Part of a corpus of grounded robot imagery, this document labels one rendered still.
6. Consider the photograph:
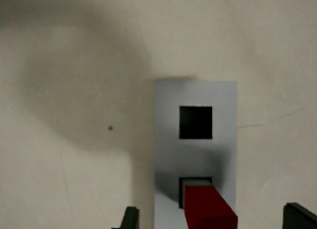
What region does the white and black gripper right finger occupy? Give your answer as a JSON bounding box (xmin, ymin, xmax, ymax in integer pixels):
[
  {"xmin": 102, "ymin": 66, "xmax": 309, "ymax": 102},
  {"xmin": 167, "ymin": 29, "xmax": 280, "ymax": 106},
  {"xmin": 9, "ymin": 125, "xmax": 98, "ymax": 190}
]
[{"xmin": 282, "ymin": 202, "xmax": 317, "ymax": 229}]

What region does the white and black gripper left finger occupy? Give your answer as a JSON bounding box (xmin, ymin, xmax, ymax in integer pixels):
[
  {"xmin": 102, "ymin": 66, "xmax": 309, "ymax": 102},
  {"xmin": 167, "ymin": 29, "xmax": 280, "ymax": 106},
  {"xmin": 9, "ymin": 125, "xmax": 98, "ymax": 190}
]
[{"xmin": 111, "ymin": 206, "xmax": 140, "ymax": 229}]

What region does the grey block with square holes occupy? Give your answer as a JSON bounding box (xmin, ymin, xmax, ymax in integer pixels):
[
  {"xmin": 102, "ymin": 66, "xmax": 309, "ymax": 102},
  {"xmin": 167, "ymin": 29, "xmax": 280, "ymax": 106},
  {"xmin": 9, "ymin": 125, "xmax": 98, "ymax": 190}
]
[{"xmin": 155, "ymin": 80, "xmax": 237, "ymax": 229}]

